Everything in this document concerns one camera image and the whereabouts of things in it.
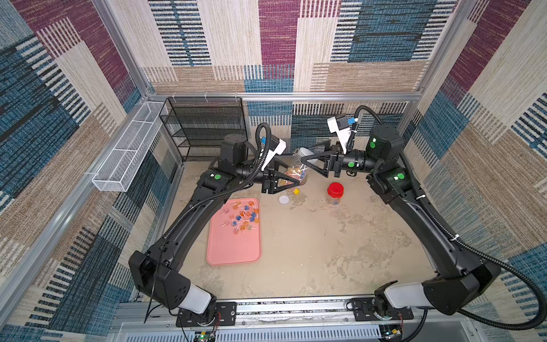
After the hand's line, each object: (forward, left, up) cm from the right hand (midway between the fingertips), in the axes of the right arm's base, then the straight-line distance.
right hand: (307, 158), depth 59 cm
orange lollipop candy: (+7, +24, -42) cm, 49 cm away
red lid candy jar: (+14, -17, -36) cm, 42 cm away
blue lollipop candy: (+6, +26, -43) cm, 50 cm away
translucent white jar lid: (+16, +5, -44) cm, 47 cm away
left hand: (-3, +3, -5) cm, 7 cm away
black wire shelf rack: (+48, +47, -23) cm, 71 cm away
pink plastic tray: (-6, +31, -46) cm, 56 cm away
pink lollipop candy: (+4, +32, -44) cm, 54 cm away
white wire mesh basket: (+20, +77, -26) cm, 84 cm away
